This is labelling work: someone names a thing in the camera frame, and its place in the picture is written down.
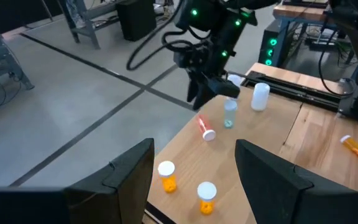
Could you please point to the black computer green lights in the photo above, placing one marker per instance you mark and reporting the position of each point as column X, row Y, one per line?
column 270, row 46

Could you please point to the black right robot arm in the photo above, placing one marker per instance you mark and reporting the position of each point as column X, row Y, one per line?
column 228, row 34

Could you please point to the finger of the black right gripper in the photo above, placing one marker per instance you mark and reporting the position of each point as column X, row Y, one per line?
column 219, row 88
column 193, row 88

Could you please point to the pink medicine bottle white cap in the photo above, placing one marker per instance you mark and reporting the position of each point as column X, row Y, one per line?
column 205, row 127

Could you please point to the clear medicine bottle white cap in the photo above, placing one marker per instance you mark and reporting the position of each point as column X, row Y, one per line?
column 259, row 96

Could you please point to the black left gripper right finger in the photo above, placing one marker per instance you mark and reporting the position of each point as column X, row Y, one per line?
column 275, row 193

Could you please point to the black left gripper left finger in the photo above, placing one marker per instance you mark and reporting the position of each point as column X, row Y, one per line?
column 120, row 193

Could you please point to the grey steel bench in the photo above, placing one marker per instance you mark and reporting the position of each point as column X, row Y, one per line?
column 89, row 18
column 2, row 53

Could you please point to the black box cabinet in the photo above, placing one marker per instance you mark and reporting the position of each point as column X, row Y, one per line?
column 135, row 18

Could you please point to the orange medicine bottle white cap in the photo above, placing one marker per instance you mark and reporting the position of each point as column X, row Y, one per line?
column 207, row 197
column 166, row 175
column 354, row 147

